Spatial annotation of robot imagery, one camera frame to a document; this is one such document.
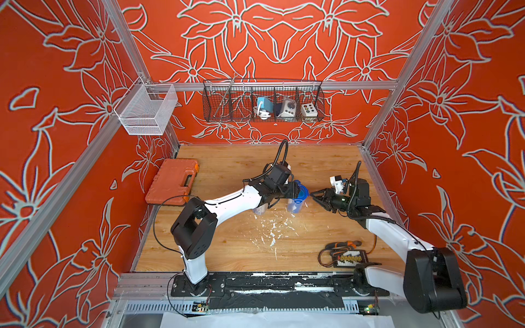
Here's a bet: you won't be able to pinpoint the black charger board with connectors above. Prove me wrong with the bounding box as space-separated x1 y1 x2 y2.
331 250 369 268

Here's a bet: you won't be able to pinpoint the black wire wall basket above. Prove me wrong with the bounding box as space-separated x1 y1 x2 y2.
202 78 325 123

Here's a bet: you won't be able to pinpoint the white button box in basket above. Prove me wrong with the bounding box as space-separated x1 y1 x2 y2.
301 102 318 122

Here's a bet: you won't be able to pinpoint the white grey device in basket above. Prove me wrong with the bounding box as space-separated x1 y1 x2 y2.
274 98 297 120

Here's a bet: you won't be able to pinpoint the clear plastic wall bin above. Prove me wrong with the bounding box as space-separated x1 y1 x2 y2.
113 80 179 138

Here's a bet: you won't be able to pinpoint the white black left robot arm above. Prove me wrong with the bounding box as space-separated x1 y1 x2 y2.
170 161 299 285

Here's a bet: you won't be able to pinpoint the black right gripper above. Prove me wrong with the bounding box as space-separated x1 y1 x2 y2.
310 189 357 215

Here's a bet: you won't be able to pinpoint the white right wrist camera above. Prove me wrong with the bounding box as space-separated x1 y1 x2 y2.
329 176 348 195

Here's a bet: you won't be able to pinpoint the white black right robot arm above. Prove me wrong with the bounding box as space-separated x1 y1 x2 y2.
311 177 467 314

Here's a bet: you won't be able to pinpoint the blue lid of jar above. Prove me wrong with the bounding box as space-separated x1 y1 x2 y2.
293 180 310 204

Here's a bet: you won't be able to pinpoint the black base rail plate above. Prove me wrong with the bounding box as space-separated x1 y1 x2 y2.
169 272 390 297

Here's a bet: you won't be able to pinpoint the orange black pliers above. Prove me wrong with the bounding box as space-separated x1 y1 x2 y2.
325 241 362 250

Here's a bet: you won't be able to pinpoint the clear jar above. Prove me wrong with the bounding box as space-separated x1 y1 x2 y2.
253 204 268 215
287 199 304 214

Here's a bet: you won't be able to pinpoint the blue white item in basket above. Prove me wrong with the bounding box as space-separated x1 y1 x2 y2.
254 96 273 120

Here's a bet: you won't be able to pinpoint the orange plastic tool case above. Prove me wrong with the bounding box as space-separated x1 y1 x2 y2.
145 159 200 206

